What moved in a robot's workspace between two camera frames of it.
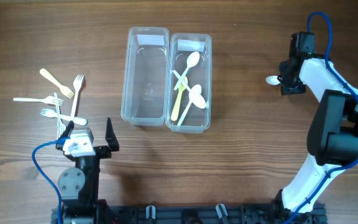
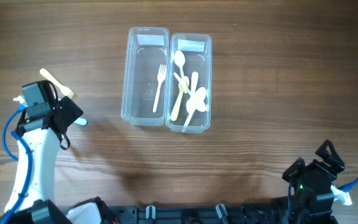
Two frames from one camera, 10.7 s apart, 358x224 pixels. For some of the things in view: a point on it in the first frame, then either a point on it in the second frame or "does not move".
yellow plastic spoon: (174, 111) does not move
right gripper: (289, 82) to (321, 166)
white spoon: (272, 79) to (196, 101)
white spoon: (192, 60) to (179, 59)
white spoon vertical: (194, 94) to (200, 96)
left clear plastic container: (145, 84) does not move
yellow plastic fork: (64, 89) does not move
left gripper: (101, 150) to (70, 110)
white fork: (78, 84) to (161, 76)
